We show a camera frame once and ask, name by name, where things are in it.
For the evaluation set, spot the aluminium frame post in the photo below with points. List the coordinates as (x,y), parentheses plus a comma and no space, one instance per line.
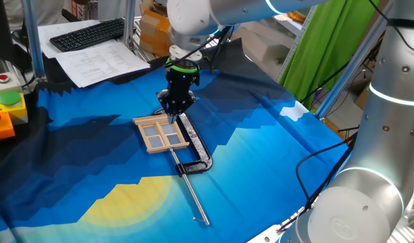
(341,81)
(129,20)
(32,40)

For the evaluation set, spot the silver mounting plate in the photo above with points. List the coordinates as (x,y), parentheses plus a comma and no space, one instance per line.
(271,236)

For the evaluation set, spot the white box red button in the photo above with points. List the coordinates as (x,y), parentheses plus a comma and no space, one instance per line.
(11,86)

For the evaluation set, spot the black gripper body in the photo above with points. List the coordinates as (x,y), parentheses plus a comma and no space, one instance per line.
(182,82)

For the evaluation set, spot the plain white paper sheet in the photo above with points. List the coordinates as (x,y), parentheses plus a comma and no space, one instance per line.
(44,44)

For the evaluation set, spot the black cast C-clamp frame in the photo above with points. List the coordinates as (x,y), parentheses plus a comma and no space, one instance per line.
(196,138)

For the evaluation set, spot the small wooden sliding sash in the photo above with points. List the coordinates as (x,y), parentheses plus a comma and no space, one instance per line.
(156,141)

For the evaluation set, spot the blue mountain print tablecloth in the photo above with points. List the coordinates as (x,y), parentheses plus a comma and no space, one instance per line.
(244,185)

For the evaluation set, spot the yellow box green button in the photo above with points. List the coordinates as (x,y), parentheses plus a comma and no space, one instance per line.
(11,108)

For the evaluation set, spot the orange box red button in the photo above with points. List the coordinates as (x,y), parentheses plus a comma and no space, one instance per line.
(2,130)

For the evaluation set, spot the white metal shelf rack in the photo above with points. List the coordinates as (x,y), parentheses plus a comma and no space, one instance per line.
(291,55)

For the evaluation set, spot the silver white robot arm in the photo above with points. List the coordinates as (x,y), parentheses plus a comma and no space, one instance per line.
(362,202)

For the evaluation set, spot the thin black pole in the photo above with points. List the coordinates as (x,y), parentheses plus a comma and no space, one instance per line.
(325,82)

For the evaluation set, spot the red white printed carton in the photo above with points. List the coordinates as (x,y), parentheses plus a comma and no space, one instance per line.
(79,8)

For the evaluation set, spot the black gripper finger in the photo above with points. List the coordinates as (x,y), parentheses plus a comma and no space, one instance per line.
(186,104)
(166,103)

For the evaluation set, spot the silver clamp screw rod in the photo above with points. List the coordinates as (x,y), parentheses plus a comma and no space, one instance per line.
(193,195)

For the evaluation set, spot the black computer keyboard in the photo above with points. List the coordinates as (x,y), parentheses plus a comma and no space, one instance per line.
(88,33)

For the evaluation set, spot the wooden miniature window frame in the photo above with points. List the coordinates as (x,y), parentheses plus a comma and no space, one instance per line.
(167,147)

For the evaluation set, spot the cardboard box white label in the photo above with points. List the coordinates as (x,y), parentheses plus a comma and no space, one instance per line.
(362,99)

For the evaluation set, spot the printed white paper sheet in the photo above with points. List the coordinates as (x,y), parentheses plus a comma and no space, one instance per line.
(98,64)

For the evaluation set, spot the green fabric curtain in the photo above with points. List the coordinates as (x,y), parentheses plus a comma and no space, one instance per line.
(321,57)

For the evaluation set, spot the taped brown cardboard box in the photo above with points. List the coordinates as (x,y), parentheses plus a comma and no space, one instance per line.
(152,30)

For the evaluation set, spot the person in light shirt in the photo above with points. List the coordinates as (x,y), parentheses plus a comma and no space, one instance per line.
(41,11)

